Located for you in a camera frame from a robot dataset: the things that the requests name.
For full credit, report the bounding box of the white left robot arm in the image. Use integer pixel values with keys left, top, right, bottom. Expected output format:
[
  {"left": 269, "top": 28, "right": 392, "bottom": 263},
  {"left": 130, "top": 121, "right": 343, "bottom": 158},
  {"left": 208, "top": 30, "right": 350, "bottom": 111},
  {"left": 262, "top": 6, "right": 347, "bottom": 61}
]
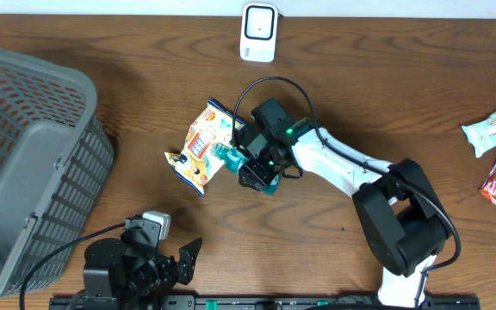
[{"left": 79, "top": 212, "right": 203, "bottom": 309}]

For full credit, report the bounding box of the white barcode scanner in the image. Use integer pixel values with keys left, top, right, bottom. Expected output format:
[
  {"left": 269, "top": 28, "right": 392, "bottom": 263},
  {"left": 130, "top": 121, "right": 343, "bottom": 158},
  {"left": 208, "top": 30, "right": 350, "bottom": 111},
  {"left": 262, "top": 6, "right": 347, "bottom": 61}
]
[{"left": 239, "top": 3, "right": 279, "bottom": 63}]

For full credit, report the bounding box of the light teal wipes packet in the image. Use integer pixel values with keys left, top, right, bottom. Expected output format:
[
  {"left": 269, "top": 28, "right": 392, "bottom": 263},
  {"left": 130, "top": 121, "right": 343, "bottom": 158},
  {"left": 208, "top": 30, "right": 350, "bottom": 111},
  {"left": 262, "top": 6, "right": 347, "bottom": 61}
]
[{"left": 462, "top": 111, "right": 496, "bottom": 158}]

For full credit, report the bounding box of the teal mouthwash bottle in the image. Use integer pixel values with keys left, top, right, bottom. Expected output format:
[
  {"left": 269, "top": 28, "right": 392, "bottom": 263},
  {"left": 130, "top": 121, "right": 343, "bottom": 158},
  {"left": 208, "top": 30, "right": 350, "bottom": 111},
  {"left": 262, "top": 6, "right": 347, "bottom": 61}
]
[{"left": 210, "top": 143, "right": 280, "bottom": 195}]

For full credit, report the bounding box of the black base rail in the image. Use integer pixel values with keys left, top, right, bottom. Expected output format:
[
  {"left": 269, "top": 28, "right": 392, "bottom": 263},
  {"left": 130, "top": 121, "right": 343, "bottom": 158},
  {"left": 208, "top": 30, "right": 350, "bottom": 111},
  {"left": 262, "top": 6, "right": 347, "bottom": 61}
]
[{"left": 48, "top": 294, "right": 481, "bottom": 310}]

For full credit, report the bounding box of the grey plastic basket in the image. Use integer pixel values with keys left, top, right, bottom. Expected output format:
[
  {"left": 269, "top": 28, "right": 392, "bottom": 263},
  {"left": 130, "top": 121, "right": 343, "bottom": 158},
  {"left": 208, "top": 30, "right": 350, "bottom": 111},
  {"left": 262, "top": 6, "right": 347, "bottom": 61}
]
[{"left": 0, "top": 48, "right": 115, "bottom": 297}]

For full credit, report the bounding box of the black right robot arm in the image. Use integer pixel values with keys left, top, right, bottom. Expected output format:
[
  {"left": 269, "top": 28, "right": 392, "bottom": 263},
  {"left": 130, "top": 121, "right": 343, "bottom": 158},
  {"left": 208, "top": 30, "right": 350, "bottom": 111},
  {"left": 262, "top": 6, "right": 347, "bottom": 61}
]
[{"left": 232, "top": 98, "right": 454, "bottom": 307}]

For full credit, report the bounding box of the yellow snack bag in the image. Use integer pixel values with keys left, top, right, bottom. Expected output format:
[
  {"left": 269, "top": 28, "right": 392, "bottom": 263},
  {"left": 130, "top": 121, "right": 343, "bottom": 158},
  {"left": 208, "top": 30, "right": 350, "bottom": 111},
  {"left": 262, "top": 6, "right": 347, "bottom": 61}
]
[{"left": 164, "top": 98, "right": 236, "bottom": 196}]

